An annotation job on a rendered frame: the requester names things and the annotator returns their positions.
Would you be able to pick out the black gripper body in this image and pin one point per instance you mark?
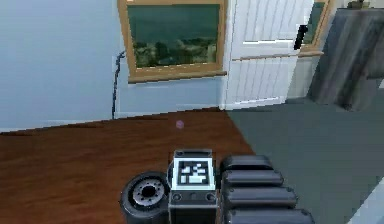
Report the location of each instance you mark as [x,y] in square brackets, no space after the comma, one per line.
[146,196]

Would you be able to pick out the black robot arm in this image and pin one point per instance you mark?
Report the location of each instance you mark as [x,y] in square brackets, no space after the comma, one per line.
[253,195]

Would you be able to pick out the small purple ball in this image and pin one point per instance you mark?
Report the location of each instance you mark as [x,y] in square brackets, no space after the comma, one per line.
[179,124]

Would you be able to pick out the wooden framed window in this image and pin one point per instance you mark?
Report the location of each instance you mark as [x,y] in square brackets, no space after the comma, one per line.
[315,30]
[173,36]

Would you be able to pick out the white room door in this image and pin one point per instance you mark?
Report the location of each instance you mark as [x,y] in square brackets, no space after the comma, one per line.
[263,53]

